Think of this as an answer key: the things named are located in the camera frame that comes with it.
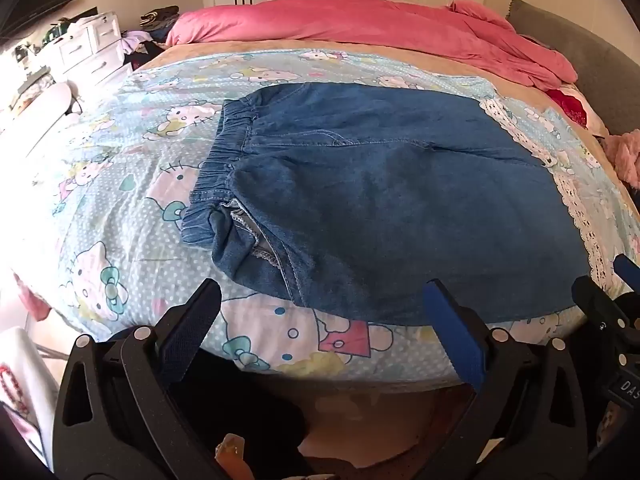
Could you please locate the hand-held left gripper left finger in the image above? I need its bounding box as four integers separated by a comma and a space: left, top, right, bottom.
52, 277, 223, 480

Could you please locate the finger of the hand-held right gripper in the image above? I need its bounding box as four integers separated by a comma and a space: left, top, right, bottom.
612, 254, 640, 291
571, 274, 623, 361

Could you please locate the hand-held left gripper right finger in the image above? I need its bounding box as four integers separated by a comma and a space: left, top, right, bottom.
422, 279, 588, 480

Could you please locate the person's left hand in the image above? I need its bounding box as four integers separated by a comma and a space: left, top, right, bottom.
214, 435, 247, 480

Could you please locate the pink fluffy garment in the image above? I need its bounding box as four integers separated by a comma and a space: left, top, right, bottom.
602, 129, 640, 186

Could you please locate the pink cloth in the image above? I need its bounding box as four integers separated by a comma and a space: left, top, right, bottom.
12, 272, 66, 326

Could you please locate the red floral pillow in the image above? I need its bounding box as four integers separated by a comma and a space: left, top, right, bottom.
545, 82, 608, 138

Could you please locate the white cloth with red print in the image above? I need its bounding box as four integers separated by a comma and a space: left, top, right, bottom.
0, 327, 63, 461

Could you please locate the cartoon cat printed sheet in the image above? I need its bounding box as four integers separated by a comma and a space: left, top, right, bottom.
10, 47, 640, 386

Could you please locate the grey quilted headboard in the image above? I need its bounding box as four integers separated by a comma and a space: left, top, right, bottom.
505, 0, 640, 136

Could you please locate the white rounded object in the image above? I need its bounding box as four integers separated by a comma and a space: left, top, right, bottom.
0, 80, 76, 161

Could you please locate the lilac cloth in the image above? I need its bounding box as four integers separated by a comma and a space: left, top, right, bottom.
117, 30, 151, 56

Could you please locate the white drawer chest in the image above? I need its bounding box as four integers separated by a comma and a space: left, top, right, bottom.
47, 10, 126, 83

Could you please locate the dark clothes pile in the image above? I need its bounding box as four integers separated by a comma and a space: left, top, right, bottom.
140, 5, 181, 31

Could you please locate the pink duvet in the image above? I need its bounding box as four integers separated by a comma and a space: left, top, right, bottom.
165, 0, 578, 92

